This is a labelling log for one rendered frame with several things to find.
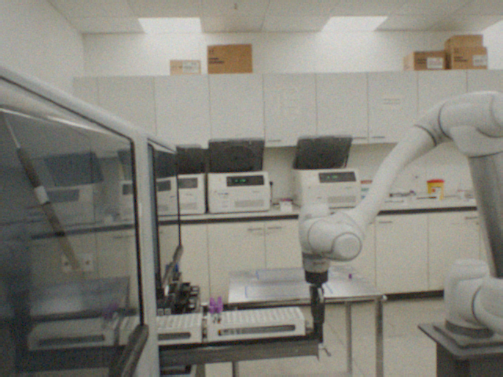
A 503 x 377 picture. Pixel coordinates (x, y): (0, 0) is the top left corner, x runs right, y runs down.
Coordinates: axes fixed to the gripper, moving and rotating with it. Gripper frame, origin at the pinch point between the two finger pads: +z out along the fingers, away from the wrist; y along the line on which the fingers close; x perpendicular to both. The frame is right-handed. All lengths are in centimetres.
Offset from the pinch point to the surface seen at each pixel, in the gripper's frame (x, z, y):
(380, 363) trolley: 30.3, 25.8, -24.8
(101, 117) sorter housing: -53, -65, 33
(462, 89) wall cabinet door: 216, -120, -258
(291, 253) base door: 33, 29, -229
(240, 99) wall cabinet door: -6, -116, -258
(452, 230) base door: 186, 16, -229
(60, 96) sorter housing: -62, -70, 33
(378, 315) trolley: 30.0, 6.5, -24.8
